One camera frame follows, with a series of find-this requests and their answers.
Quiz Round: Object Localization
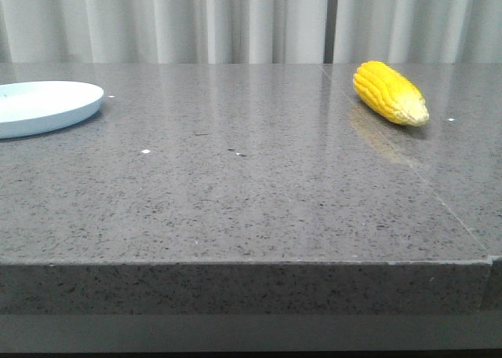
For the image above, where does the yellow corn cob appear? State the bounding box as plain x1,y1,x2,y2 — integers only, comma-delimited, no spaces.
353,60,429,126

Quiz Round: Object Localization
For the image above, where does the light blue round plate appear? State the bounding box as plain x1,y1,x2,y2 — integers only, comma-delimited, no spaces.
1,81,104,139

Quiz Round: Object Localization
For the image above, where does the grey pleated curtain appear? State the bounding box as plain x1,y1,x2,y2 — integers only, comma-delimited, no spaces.
1,0,501,64

